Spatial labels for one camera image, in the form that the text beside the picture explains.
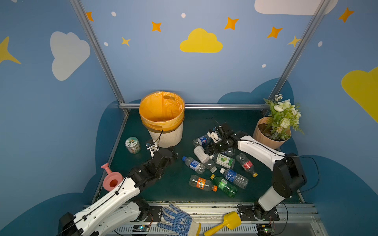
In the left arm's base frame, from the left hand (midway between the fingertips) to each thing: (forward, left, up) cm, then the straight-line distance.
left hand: (173, 151), depth 76 cm
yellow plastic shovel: (-28, -31, -18) cm, 45 cm away
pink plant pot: (+19, -60, -9) cm, 63 cm away
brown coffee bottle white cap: (+4, -20, -18) cm, 28 cm away
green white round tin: (+9, +27, -11) cm, 31 cm away
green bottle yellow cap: (-15, -31, -14) cm, 37 cm away
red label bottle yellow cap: (+1, -44, -15) cm, 46 cm away
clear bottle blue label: (-2, -15, -17) cm, 22 cm away
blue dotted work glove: (-31, -6, -18) cm, 36 cm away
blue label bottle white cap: (-7, -33, -13) cm, 37 cm away
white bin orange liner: (+34, +12, -7) cm, 37 cm away
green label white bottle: (+3, -31, -16) cm, 35 cm away
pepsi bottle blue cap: (+16, -17, -15) cm, 28 cm away
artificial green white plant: (+17, -60, +11) cm, 63 cm away
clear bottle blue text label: (+9, -35, -15) cm, 39 cm away
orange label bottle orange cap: (-11, -12, -14) cm, 21 cm away
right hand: (+8, -23, -9) cm, 25 cm away
